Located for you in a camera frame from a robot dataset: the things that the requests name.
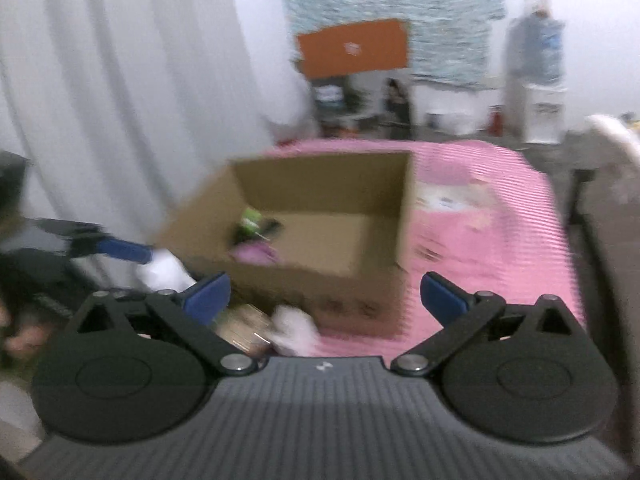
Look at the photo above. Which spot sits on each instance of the white curtain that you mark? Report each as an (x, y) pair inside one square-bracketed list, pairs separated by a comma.
[(125, 85)]

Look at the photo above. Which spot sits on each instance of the pink checked tablecloth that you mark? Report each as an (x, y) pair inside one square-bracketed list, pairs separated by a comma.
[(475, 285)]

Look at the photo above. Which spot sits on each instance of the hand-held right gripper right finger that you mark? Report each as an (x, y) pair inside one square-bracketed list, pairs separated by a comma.
[(442, 300)]

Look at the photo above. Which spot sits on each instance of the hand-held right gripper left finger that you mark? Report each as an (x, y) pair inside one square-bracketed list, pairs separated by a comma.
[(207, 294)]

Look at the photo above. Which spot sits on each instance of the appliance box with orange flap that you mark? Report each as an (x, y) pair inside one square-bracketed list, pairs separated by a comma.
[(350, 50)]

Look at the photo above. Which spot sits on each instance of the white plastic bottle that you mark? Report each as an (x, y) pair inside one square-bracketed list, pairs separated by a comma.
[(165, 270)]

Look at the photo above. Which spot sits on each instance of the purple round lid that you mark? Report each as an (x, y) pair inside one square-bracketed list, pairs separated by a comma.
[(255, 254)]

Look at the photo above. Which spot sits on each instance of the white charger plug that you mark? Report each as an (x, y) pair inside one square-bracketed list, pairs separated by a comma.
[(295, 332)]

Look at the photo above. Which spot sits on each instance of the black oval case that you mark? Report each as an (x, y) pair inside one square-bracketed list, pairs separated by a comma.
[(271, 227)]

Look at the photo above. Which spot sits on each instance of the red thermos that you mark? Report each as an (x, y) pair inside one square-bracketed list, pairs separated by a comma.
[(497, 121)]

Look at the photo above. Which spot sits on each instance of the green tube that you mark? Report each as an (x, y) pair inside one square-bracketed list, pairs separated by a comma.
[(251, 219)]

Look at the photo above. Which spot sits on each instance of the brown cardboard box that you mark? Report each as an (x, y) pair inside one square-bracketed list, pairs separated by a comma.
[(325, 195)]

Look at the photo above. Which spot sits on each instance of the padded headboard chair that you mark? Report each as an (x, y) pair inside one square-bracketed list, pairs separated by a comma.
[(615, 240)]

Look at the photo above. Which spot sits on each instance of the person's left hand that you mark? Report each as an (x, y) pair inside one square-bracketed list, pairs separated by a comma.
[(22, 342)]

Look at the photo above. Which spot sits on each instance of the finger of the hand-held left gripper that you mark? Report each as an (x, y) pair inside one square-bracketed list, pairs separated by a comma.
[(125, 251)]

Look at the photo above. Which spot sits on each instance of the white fluffy blanket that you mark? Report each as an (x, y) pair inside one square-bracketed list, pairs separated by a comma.
[(612, 132)]

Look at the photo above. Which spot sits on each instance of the gold-lidded cream jar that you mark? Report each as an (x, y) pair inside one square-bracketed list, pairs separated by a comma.
[(245, 327)]

